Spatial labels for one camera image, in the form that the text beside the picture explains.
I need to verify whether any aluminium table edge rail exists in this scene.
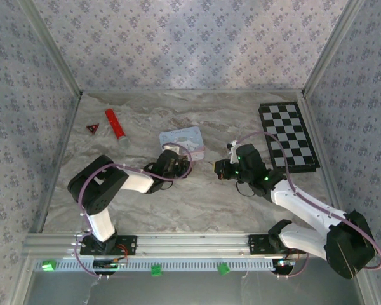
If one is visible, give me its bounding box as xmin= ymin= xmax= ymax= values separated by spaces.
xmin=299 ymin=91 xmax=351 ymax=223
xmin=81 ymin=88 xmax=305 ymax=95
xmin=30 ymin=91 xmax=84 ymax=234

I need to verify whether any black white checkered board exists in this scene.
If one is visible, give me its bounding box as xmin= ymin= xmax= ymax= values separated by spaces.
xmin=258 ymin=101 xmax=321 ymax=174

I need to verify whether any red tube with clear cap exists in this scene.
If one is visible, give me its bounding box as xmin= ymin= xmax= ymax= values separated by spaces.
xmin=104 ymin=109 xmax=130 ymax=150

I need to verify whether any aluminium frame post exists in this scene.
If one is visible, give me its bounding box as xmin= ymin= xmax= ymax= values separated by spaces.
xmin=17 ymin=0 xmax=84 ymax=97
xmin=301 ymin=0 xmax=366 ymax=97

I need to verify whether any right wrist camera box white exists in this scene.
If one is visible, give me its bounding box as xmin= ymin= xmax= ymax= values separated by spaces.
xmin=227 ymin=139 xmax=241 ymax=165

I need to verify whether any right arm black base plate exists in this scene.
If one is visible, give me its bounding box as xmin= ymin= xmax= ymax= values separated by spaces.
xmin=248 ymin=234 xmax=307 ymax=255

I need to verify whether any white slotted cable duct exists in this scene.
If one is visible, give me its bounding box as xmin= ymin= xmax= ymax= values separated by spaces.
xmin=34 ymin=257 xmax=276 ymax=273

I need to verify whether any cartoon print tin box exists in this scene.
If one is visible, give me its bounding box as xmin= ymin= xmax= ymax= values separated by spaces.
xmin=159 ymin=126 xmax=207 ymax=161

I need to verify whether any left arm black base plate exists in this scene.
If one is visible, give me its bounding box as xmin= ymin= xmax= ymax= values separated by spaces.
xmin=79 ymin=234 xmax=138 ymax=256

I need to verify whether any long aluminium base rail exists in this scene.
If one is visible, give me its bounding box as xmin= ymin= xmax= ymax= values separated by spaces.
xmin=22 ymin=232 xmax=368 ymax=258

